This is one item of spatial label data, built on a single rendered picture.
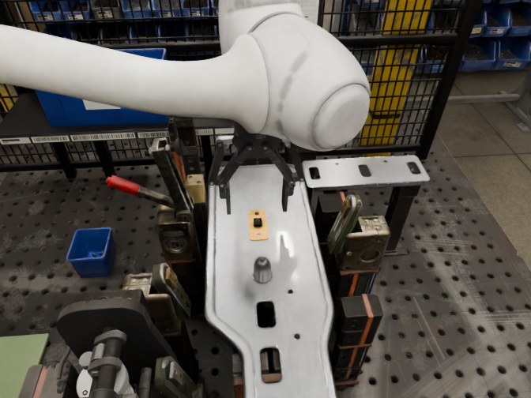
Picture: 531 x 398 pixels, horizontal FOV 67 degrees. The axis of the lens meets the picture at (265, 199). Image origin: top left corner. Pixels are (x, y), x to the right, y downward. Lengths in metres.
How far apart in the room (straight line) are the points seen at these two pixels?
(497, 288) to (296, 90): 0.97
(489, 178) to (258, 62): 2.49
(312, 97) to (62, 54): 0.25
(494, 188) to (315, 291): 2.12
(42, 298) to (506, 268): 1.26
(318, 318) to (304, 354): 0.07
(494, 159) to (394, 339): 2.09
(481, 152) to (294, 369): 2.52
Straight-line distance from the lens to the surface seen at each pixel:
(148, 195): 0.76
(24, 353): 1.14
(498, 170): 2.90
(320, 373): 0.66
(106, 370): 0.49
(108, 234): 1.17
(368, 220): 0.80
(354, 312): 0.73
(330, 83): 0.38
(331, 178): 0.94
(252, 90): 0.40
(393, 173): 0.99
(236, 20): 0.53
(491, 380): 1.10
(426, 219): 1.34
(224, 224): 0.83
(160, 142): 0.70
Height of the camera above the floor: 1.61
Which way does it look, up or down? 44 degrees down
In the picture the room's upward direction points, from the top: straight up
